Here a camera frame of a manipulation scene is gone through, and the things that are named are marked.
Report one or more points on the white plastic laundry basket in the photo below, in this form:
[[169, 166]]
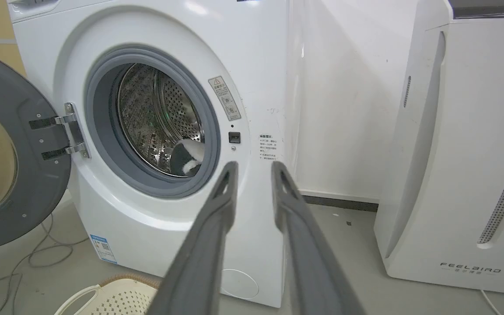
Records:
[[112, 297]]

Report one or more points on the dark and white garment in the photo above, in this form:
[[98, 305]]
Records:
[[186, 158]]

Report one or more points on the grey washing machine door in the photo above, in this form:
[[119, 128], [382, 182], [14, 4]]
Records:
[[9, 157]]

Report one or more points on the white air purifier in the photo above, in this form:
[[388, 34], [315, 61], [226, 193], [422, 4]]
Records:
[[462, 144]]

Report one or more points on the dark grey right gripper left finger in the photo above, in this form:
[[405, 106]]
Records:
[[201, 253]]

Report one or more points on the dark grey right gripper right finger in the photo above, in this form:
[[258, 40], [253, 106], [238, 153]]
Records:
[[311, 253]]

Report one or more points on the white front-load washing machine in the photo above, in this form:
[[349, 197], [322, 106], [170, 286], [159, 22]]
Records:
[[164, 144]]

